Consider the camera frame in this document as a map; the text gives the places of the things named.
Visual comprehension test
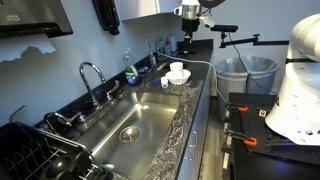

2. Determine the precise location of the round metal sink drain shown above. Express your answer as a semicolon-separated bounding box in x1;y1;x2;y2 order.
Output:
118;125;142;144

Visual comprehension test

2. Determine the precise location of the white fluted coffee filter stack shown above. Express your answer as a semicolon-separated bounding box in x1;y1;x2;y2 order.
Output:
165;68;192;86

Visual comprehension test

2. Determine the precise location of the stainless steel sink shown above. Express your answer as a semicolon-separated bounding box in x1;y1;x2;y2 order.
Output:
76;91;181;180

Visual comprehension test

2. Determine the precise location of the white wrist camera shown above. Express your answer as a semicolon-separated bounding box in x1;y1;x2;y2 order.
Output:
199;14;217;30

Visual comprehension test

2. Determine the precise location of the clear trash bag liner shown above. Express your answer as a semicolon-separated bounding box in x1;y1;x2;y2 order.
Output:
214;55;281;81

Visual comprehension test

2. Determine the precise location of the black stereo camera bar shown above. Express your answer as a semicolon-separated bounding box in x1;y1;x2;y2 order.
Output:
210;24;240;34

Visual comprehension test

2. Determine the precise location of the black breadboard plate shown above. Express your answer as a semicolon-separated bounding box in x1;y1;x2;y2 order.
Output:
239;105;320;167

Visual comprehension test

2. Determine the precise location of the orange handled clamp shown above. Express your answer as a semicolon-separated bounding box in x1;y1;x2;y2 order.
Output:
224;129;259;148
225;103;250;113

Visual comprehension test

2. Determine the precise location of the clear plastic container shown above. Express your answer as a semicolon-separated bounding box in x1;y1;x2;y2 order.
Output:
154;38;167;55

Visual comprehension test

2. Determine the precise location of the white paper towel sheet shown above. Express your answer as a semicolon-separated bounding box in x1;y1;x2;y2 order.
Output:
0;32;57;64

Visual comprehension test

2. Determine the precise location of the metal drawer handle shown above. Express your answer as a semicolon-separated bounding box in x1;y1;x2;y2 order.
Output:
187;130;199;162

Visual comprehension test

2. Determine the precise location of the small white bottle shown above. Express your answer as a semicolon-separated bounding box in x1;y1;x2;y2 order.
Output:
160;76;170;89

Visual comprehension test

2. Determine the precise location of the chrome gooseneck faucet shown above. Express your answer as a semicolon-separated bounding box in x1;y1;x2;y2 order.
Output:
78;61;107;111

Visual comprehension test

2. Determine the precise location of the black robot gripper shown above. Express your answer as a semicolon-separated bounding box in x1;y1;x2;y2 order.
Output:
181;18;201;55

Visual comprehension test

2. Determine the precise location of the grey trash can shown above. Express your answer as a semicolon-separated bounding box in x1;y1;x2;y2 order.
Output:
214;55;281;122

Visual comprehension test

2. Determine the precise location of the green dish soap bottle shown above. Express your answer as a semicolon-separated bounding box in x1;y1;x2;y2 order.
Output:
122;48;140;87

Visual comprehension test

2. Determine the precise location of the grey base cabinet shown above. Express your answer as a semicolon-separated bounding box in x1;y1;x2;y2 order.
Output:
175;64;215;180

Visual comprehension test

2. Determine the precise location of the white ribbed paper cup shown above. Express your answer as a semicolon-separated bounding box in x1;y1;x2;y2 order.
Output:
169;61;185;72

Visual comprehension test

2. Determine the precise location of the blue sponge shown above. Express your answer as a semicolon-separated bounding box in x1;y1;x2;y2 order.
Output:
136;65;150;74

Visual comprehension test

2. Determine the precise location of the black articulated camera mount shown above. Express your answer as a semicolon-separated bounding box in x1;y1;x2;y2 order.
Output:
218;32;290;50

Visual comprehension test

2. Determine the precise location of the black robot table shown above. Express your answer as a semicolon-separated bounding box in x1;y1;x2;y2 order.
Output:
223;92;320;180

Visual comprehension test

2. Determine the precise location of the dark paper towel dispenser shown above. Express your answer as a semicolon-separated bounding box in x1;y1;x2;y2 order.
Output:
0;0;74;40

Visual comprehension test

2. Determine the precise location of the chrome faucet handle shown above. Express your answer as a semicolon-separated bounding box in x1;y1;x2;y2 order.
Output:
105;79;121;101

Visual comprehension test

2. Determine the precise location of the black round dish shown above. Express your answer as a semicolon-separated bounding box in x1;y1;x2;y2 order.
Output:
39;153;77;180

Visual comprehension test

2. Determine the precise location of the thin black cable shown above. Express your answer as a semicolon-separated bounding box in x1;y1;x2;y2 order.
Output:
227;32;278;97

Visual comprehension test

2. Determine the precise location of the white tall bottle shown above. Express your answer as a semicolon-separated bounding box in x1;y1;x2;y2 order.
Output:
167;34;177;53

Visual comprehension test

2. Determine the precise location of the black wire dish rack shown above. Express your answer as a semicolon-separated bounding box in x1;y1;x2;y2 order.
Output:
0;105;114;180

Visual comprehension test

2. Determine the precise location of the small clear bottle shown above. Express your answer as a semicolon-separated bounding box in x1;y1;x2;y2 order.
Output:
149;51;158;66

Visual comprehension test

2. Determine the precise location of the black wall dispenser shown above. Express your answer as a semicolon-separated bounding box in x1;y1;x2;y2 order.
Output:
91;0;121;36

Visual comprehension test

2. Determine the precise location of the white cable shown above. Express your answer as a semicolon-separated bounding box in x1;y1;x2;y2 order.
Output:
152;49;228;104

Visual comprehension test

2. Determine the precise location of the white wall cabinet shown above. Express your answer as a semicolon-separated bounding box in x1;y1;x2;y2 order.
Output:
114;0;183;22

